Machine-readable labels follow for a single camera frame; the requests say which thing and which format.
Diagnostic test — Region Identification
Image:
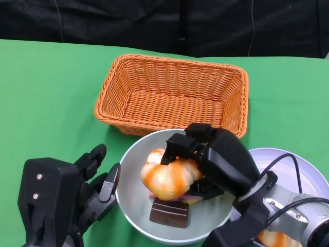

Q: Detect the thin white hanging cable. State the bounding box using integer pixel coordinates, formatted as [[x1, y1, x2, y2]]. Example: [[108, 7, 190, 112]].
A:
[[54, 0, 64, 44], [248, 0, 256, 56]]

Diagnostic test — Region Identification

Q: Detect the black backdrop cloth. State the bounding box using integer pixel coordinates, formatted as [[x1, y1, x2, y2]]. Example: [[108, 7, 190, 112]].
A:
[[0, 0, 329, 59]]

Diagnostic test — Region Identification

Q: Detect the pale green bowl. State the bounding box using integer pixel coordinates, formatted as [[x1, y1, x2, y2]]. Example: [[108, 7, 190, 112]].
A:
[[115, 128, 236, 245]]

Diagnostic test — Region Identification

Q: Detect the green tablecloth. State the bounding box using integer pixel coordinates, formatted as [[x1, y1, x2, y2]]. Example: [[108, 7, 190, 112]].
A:
[[0, 38, 329, 247]]

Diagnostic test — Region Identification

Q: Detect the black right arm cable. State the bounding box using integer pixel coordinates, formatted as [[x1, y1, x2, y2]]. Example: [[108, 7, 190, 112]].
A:
[[257, 153, 304, 193]]

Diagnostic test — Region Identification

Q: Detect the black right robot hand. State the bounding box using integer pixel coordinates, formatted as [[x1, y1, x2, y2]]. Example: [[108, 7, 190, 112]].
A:
[[160, 122, 260, 201]]

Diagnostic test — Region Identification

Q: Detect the orange striped ring bread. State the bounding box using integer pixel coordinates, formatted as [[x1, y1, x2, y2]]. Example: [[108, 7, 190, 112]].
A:
[[255, 230, 296, 247]]

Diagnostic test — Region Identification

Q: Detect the brown chocolate cake slice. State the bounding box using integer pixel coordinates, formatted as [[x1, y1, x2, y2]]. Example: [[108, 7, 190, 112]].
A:
[[149, 199, 191, 229]]

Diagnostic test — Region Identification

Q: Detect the lilac round plate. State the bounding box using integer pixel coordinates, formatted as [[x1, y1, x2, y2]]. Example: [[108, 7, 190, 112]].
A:
[[230, 147, 329, 242]]

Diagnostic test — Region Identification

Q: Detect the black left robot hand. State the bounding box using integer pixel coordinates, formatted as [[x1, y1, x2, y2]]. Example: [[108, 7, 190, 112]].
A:
[[74, 143, 121, 232]]

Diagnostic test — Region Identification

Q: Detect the bright pink cake slice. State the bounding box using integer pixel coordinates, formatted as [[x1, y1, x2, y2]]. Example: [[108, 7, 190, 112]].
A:
[[150, 193, 204, 201]]

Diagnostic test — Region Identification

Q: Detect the orange wicker basket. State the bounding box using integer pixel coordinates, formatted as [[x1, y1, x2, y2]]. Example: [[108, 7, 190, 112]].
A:
[[94, 53, 249, 138]]

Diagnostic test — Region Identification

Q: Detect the orange striped round bread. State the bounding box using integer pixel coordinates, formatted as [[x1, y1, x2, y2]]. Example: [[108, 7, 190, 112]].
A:
[[140, 148, 205, 201]]

